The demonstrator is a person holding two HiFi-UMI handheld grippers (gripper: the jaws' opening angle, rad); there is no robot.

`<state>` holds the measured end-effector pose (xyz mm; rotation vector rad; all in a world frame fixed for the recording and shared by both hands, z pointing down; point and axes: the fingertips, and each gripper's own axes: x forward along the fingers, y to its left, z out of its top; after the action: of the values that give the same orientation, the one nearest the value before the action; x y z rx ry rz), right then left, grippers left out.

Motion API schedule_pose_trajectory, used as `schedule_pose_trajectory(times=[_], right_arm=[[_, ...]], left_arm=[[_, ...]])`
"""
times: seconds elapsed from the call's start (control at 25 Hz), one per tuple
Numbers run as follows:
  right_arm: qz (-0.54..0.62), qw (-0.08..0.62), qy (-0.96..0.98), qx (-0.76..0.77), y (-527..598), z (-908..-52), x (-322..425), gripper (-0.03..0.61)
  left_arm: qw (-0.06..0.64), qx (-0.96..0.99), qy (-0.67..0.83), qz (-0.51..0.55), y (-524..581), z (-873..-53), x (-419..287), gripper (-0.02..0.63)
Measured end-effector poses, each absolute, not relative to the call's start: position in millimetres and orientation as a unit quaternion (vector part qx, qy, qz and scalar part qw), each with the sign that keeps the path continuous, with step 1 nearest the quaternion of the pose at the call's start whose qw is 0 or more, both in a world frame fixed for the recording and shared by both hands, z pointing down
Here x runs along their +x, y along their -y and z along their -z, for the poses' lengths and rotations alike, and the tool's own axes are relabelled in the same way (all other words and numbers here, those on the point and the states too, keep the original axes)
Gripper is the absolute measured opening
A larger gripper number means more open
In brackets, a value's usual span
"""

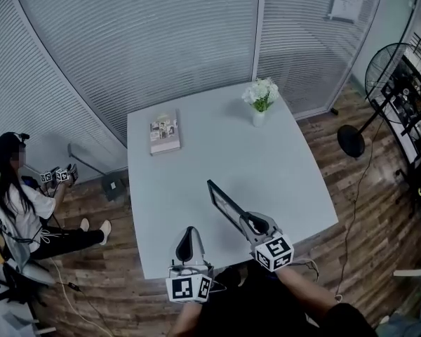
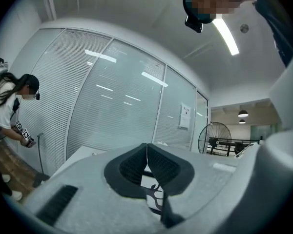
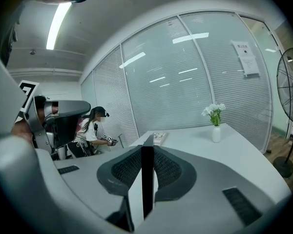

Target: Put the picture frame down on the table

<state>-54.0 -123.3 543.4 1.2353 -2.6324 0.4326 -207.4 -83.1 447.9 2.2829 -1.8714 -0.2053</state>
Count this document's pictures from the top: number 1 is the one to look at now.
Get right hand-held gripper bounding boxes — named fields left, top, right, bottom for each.
left=238, top=211, right=295, bottom=273

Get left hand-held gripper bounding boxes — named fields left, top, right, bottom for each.
left=165, top=225, right=215, bottom=305

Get black picture frame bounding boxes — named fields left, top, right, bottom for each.
left=206, top=179, right=248, bottom=237

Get person's left forearm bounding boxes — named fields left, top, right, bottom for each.
left=171, top=300, right=212, bottom=337

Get person's right forearm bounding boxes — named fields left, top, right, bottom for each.
left=277, top=266, right=338, bottom=316

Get grey table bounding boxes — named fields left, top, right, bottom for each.
left=126, top=81, right=340, bottom=280

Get person's black clothing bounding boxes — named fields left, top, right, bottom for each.
left=194, top=260, right=377, bottom=337

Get black floor box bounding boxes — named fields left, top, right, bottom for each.
left=102, top=176, right=126, bottom=201

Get grey hardcover book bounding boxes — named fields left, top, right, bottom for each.
left=149, top=109, right=182, bottom=157

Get white flower bouquet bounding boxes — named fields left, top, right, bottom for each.
left=241, top=77, right=280, bottom=114

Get black standing fan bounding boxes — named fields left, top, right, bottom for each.
left=337, top=42, right=421, bottom=159

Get black metal rack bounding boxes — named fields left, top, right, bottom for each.
left=381, top=33, right=421, bottom=220

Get black floor cable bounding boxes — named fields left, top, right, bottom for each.
left=335, top=117, right=385, bottom=303

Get white floor cable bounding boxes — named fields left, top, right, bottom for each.
left=48, top=257, right=115, bottom=337

